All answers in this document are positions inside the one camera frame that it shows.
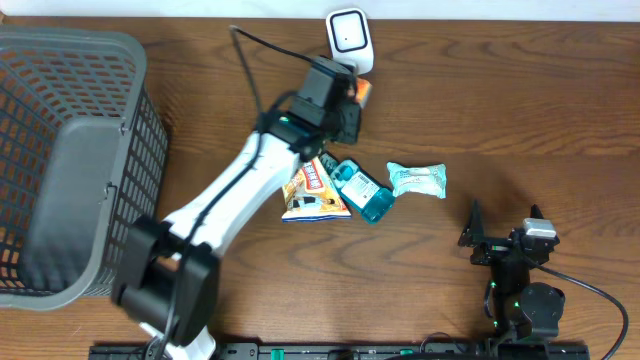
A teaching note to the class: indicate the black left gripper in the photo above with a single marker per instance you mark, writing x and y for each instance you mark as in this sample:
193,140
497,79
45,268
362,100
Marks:
346,112

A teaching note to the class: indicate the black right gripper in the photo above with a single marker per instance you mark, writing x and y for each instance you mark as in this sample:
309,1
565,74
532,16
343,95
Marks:
473,235

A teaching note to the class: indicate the small orange box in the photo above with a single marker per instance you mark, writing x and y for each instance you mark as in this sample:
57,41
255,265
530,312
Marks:
363,91

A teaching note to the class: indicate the light teal wipes packet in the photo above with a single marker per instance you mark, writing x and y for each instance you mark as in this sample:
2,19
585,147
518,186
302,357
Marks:
429,180

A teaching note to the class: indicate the yellow red snack bag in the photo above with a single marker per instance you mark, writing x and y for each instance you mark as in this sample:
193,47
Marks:
310,196

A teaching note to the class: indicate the teal mouthwash bottle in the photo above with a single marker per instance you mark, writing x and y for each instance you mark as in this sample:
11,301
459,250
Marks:
361,191

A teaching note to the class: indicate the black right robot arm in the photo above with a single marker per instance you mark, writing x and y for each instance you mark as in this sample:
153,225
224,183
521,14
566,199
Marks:
521,309

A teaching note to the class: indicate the white barcode scanner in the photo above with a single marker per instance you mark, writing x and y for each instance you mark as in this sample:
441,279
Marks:
350,39

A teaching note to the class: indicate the grey plastic shopping basket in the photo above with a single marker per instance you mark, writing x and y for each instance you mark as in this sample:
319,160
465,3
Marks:
82,156

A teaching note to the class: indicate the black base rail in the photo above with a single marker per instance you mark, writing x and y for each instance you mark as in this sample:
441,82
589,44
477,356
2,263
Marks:
431,350

